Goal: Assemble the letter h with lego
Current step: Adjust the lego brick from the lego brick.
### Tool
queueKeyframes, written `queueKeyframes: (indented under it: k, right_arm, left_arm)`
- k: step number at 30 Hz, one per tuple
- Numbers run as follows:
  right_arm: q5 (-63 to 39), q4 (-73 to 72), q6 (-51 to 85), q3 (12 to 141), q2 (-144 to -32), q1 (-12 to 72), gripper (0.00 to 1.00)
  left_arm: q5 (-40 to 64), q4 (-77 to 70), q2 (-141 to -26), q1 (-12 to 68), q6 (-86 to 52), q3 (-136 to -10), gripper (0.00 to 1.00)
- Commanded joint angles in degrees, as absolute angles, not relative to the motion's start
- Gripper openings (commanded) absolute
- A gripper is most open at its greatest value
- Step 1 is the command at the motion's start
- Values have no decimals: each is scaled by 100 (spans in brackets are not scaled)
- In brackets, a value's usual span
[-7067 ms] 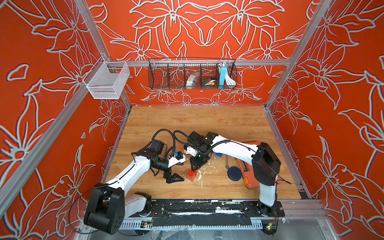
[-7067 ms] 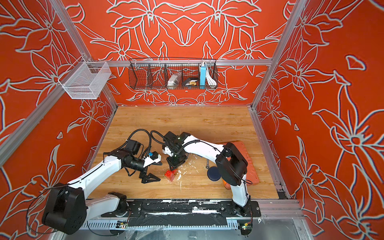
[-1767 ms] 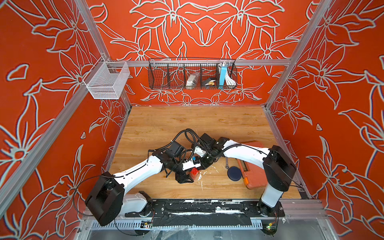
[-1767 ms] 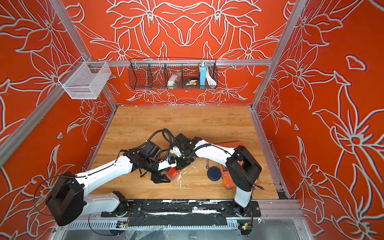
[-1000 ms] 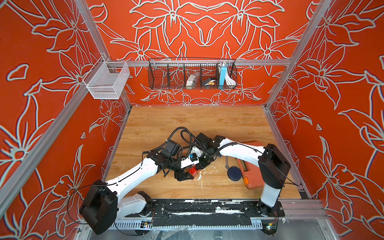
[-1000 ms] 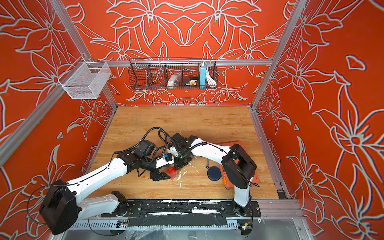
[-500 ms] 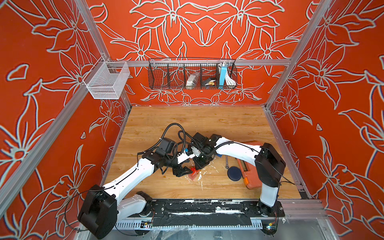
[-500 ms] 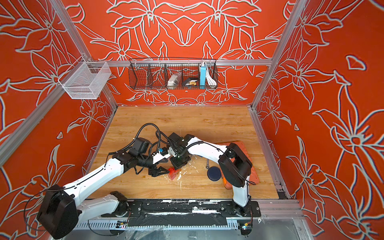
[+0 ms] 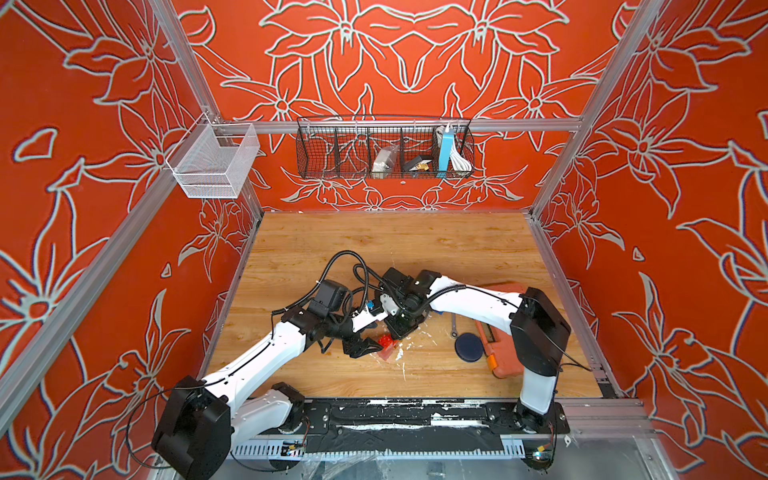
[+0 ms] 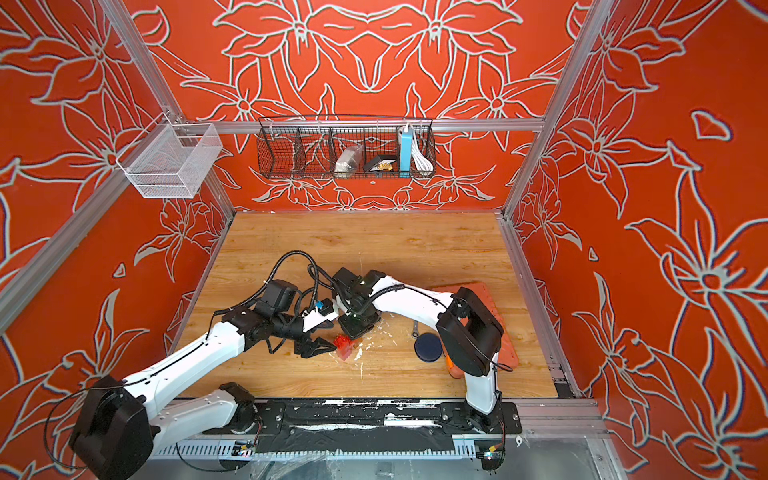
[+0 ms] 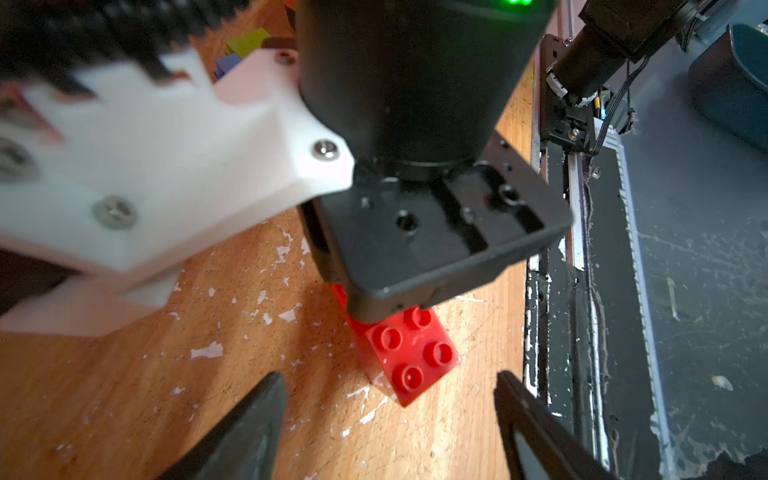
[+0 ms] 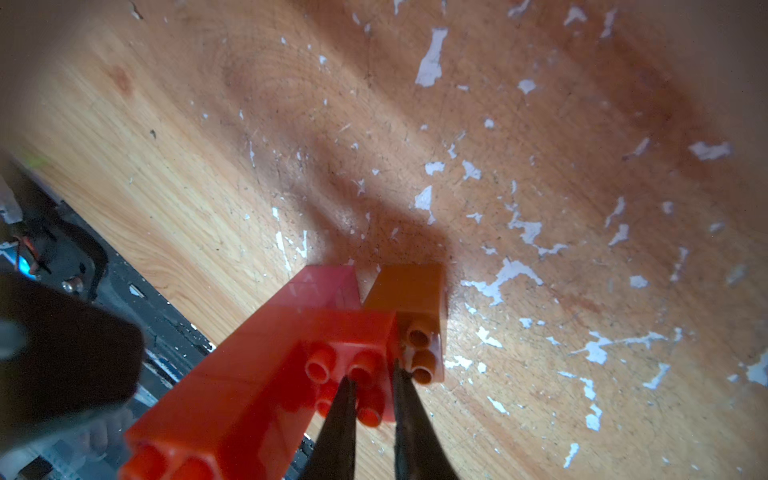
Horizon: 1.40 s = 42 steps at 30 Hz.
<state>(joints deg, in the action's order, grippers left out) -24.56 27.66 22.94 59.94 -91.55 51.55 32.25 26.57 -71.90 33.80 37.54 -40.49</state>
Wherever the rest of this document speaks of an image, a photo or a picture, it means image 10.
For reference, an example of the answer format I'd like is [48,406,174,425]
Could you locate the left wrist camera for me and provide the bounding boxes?
[302,299,339,332]

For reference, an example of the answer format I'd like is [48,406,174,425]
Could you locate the dark blue round disc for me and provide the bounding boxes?
[414,333,443,363]

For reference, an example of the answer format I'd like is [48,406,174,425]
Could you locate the black wire wall basket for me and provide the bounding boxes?
[256,115,436,180]

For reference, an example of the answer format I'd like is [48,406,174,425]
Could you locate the orange tool case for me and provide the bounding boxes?
[436,282,520,371]

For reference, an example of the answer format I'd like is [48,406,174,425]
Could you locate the black object in basket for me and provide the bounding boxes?
[364,154,399,173]

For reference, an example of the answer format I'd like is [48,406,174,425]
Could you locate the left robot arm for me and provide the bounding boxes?
[69,280,339,479]

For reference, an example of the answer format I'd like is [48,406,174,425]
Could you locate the clear bag in basket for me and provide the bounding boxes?
[333,145,364,179]

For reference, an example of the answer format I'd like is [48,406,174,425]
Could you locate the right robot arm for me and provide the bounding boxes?
[330,268,504,420]

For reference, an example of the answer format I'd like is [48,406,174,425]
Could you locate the clear plastic wall bin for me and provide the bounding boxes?
[118,123,222,200]

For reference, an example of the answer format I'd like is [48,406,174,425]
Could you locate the white cables in basket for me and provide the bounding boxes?
[410,139,435,177]

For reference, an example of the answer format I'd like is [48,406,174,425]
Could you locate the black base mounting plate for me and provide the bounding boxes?
[204,398,522,457]

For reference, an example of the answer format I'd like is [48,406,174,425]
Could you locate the red lego brick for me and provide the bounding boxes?
[333,335,356,361]

